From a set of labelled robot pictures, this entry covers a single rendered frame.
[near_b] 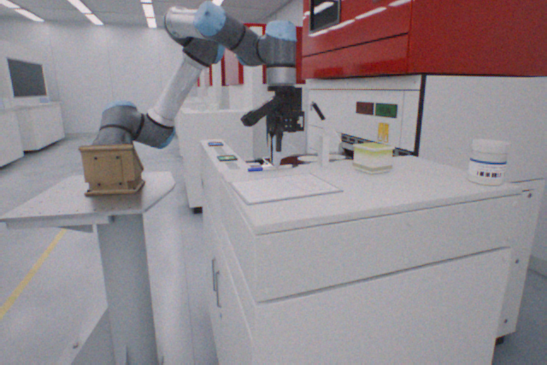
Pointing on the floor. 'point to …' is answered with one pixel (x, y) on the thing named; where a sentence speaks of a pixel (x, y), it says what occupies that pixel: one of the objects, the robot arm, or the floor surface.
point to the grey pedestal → (121, 302)
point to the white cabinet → (357, 312)
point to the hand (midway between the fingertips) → (273, 163)
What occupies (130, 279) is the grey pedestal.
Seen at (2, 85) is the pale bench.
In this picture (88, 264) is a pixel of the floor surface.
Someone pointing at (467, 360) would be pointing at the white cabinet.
